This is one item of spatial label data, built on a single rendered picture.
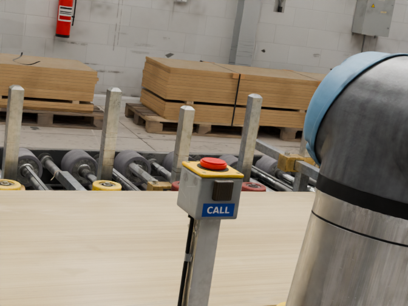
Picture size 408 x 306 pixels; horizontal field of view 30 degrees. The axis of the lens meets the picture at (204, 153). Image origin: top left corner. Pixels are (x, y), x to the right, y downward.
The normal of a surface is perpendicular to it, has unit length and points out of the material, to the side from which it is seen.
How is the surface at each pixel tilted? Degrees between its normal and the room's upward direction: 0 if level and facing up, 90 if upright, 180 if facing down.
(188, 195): 90
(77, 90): 90
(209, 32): 90
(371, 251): 84
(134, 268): 0
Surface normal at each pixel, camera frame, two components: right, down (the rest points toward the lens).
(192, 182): -0.89, -0.03
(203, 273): 0.43, 0.25
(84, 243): 0.14, -0.97
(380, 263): 0.00, 0.13
